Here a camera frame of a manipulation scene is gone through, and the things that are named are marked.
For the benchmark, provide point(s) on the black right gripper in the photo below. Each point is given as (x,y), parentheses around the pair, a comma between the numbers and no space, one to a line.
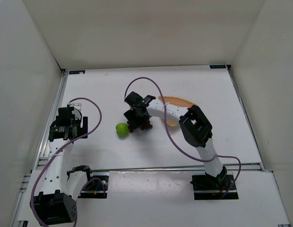
(138,119)

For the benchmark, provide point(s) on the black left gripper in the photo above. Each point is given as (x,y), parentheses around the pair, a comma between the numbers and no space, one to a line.
(66,132)

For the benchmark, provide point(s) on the red fake grape bunch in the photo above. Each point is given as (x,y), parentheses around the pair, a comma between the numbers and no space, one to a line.
(144,126)

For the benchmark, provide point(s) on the green fake apple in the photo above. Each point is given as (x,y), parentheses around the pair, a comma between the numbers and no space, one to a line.
(122,129)

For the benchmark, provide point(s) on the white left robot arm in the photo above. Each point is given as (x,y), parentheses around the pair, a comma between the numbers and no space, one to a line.
(55,196)

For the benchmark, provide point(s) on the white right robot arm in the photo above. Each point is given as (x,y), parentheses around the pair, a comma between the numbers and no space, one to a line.
(195,127)

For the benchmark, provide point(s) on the woven triangular fruit basket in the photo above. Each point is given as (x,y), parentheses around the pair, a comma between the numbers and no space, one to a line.
(176,101)

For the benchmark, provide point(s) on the blue left corner label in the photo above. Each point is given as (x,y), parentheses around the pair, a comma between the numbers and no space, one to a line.
(76,72)

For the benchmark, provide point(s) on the blue corner label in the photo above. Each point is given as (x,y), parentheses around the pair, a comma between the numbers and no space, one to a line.
(76,72)
(217,66)

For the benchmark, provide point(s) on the blue right corner label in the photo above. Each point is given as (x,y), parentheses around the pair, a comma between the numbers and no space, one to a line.
(217,66)

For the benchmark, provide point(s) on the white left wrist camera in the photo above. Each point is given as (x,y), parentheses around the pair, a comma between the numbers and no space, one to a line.
(75,105)

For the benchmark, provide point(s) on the aluminium left side rail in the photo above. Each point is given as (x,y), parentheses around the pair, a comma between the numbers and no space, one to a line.
(39,152)

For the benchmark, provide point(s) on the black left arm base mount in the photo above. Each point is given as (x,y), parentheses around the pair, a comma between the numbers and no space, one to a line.
(96,189)

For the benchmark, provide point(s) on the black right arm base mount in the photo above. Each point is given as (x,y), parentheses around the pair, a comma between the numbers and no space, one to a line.
(206,189)

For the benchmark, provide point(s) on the aluminium front rail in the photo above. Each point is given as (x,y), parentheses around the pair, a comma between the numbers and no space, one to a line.
(244,167)

